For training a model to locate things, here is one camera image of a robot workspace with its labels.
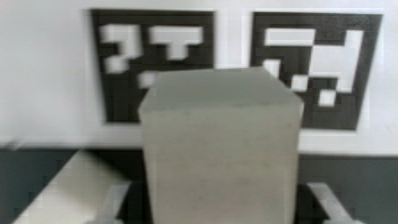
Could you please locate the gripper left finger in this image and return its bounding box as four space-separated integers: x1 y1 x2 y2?
95 181 132 224

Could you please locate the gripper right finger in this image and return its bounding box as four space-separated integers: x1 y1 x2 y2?
308 182 365 224

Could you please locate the white desk leg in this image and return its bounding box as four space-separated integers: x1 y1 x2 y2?
13 151 132 224
139 67 302 224

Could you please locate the white marker sheet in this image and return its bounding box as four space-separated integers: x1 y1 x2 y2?
0 0 398 156

